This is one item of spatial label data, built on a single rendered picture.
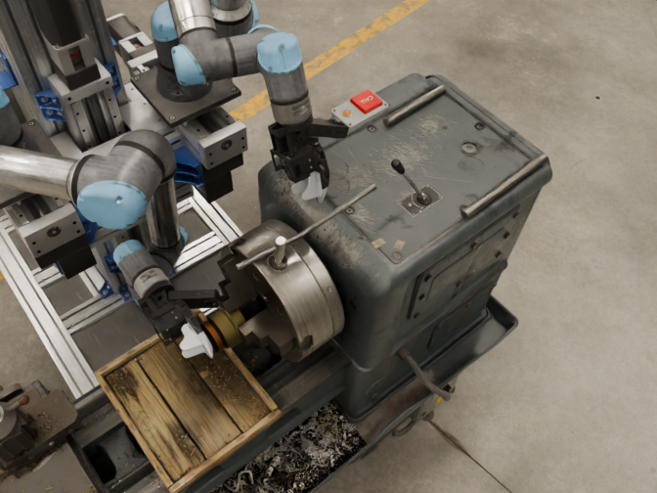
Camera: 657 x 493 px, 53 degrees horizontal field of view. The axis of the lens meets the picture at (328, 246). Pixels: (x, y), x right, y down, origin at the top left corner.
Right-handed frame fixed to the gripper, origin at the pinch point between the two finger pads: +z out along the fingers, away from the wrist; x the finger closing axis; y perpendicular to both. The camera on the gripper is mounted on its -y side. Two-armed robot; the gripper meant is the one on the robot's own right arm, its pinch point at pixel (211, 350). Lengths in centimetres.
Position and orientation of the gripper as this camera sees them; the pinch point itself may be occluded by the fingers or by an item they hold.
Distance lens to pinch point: 146.7
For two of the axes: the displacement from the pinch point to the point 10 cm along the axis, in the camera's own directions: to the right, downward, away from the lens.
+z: 6.1, 6.5, -4.4
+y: -7.9, 4.8, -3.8
